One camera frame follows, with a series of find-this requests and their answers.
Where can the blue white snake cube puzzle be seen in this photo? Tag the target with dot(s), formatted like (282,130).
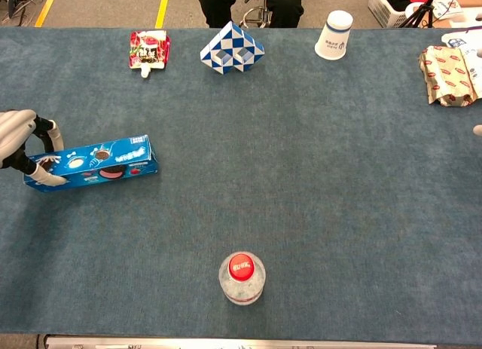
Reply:
(229,49)

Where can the red fruit drink pouch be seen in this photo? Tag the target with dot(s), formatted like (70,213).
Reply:
(148,49)

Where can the white blue printed bag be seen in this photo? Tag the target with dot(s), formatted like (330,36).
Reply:
(467,55)

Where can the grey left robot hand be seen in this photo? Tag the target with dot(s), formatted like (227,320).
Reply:
(15,132)

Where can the blue cookie box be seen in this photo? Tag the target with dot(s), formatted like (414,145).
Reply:
(113,162)

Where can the white paper cup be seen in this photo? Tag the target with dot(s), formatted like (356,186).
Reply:
(334,36)

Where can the black tripod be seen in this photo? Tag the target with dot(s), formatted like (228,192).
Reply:
(423,8)

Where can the red cap bottle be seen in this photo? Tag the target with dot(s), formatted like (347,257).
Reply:
(241,279)

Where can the crumpled tan food wrapper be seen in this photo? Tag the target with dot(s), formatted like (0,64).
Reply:
(446,75)

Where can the white laundry basket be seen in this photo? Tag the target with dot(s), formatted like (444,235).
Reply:
(391,6)

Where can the seated person in black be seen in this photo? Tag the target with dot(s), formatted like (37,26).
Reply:
(252,4)

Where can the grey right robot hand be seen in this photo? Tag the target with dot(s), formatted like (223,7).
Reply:
(478,130)

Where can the aluminium frame rail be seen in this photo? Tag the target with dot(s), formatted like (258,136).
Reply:
(241,343)

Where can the chrome stool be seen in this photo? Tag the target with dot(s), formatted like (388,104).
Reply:
(256,15)

